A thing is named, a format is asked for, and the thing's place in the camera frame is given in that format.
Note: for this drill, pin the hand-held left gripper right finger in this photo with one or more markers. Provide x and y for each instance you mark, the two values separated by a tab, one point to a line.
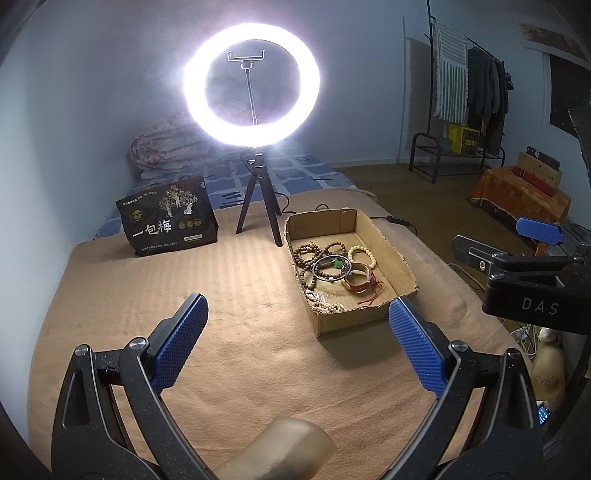
418	350

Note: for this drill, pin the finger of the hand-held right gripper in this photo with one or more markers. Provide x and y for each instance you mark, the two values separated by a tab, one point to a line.
471	251
538	230

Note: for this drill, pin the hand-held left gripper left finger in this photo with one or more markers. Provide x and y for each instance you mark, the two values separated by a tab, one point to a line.
178	346

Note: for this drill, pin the cardboard box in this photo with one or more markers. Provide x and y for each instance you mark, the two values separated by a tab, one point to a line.
351	318

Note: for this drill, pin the person's right hand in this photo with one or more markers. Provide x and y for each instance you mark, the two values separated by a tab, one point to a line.
549	369

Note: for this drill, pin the person's left hand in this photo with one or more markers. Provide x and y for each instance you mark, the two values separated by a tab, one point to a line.
277	447

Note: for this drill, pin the orange cloth covered table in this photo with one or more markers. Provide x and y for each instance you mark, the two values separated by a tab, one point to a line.
512	198

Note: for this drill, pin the tan storage box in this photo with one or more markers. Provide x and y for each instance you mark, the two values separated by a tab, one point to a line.
538	177

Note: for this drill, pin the black clothes rack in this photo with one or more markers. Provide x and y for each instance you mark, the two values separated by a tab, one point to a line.
422	152

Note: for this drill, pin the yellow crate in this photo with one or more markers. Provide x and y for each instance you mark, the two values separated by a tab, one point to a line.
464	138

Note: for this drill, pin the green jade pendant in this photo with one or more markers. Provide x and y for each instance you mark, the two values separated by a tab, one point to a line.
339	264

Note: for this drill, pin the black printed bag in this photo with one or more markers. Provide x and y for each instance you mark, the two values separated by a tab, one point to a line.
166	221

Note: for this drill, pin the dark window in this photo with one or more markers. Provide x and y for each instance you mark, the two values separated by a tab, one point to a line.
568	87

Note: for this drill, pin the dark hanging clothes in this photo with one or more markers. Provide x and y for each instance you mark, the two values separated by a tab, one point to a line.
487	92

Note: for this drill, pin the striped towel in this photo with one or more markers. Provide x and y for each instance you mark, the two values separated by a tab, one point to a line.
450	69

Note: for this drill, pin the black tripod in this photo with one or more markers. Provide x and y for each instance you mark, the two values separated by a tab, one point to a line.
258	180

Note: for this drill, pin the blue patterned bed sheet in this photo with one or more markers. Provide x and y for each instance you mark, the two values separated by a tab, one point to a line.
295	170

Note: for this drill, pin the folded floral quilt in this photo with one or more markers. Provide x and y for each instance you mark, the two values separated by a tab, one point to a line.
161	147

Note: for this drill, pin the phone holder clamp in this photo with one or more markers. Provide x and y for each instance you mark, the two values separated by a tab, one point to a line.
247	57

